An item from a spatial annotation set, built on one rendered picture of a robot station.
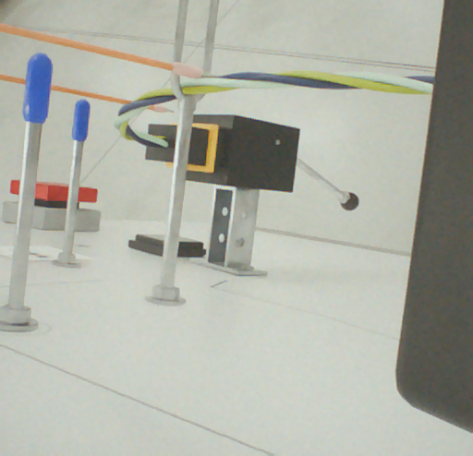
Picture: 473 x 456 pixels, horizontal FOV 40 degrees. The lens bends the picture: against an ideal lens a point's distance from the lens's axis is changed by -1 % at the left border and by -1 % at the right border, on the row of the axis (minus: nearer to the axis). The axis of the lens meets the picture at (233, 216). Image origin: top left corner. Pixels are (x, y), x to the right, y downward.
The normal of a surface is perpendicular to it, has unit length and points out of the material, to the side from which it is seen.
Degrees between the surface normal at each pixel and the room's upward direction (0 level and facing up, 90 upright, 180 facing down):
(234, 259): 82
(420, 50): 0
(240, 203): 82
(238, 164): 82
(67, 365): 54
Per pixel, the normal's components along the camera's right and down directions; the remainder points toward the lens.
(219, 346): 0.11, -0.99
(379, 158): -0.42, -0.60
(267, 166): 0.67, 0.12
